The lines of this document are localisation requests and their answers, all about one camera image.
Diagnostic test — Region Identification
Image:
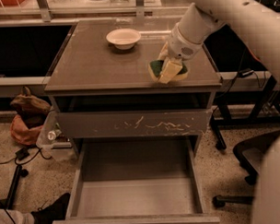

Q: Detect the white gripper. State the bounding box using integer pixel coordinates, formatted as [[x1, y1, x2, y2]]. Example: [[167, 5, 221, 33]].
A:
[[158, 24, 202, 84]]

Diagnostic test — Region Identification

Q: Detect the green and yellow sponge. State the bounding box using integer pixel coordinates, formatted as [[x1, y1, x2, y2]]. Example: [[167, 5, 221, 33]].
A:
[[147, 60, 189, 83]]

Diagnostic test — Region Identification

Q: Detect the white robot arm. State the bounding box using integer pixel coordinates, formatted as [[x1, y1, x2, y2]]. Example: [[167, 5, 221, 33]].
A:
[[158, 0, 280, 224]]

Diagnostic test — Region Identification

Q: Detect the closed scratched grey drawer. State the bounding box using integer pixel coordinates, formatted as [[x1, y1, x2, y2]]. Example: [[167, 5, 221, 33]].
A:
[[56, 110, 212, 138]]

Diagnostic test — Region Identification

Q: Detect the grey drawer cabinet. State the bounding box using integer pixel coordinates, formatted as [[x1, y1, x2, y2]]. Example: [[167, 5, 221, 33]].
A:
[[45, 18, 221, 147]]

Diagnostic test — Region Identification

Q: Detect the open grey lower drawer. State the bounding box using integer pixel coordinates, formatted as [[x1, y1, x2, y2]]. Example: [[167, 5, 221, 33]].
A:
[[53, 137, 219, 224]]

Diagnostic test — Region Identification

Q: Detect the white bowl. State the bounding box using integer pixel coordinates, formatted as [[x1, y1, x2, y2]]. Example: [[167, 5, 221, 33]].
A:
[[106, 29, 141, 50]]

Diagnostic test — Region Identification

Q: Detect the black power adapter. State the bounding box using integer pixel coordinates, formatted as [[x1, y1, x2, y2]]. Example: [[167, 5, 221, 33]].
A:
[[238, 68, 254, 78]]

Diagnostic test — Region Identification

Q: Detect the black office chair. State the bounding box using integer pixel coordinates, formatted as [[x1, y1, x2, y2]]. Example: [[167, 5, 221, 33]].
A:
[[212, 130, 280, 208]]

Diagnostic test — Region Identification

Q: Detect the brown cloth bag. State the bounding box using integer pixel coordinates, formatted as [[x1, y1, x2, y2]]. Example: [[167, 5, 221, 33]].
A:
[[10, 87, 51, 128]]

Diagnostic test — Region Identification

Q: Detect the orange cloth bag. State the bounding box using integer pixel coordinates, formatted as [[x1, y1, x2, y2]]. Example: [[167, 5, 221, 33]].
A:
[[10, 114, 43, 146]]

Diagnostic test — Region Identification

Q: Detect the black stand leg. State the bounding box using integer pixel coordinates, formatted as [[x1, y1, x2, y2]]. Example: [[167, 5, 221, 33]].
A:
[[5, 165, 29, 210]]

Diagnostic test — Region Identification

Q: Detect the black shoe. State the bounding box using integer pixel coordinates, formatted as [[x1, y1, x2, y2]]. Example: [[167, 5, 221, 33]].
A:
[[31, 193, 70, 224]]

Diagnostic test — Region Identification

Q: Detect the white trouser leg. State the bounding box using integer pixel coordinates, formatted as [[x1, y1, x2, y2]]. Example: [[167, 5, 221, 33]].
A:
[[0, 206, 36, 224]]

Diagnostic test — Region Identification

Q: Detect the black table frame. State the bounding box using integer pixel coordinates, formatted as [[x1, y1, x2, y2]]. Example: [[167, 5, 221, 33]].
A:
[[209, 76, 280, 150]]

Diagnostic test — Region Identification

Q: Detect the black floor adapter with cable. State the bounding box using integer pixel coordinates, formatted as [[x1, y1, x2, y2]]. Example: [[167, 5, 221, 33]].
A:
[[0, 146, 53, 166]]

